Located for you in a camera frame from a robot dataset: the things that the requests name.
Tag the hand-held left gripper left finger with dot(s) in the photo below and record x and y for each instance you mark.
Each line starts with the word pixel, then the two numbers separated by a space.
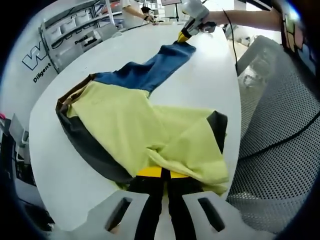
pixel 120 215

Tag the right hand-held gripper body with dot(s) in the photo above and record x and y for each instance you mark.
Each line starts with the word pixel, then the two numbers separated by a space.
pixel 196 12

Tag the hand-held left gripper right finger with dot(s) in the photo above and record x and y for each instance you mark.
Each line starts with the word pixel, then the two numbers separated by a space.
pixel 200 215

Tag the yellow blue grey garment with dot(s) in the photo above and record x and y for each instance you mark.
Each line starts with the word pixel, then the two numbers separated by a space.
pixel 130 120

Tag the pink sign screen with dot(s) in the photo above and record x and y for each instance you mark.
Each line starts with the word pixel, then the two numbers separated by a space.
pixel 171 2

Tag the small white object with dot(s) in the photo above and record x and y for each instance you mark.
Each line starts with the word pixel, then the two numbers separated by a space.
pixel 116 33

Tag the white storage bin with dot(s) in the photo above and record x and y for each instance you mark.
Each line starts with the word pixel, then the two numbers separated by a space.
pixel 68 25
pixel 53 33
pixel 83 18

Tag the grey metal storage shelf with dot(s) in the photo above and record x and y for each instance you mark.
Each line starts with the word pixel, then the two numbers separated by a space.
pixel 75 32

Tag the grey mesh office chair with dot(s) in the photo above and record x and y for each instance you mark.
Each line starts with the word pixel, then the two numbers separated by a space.
pixel 275 112

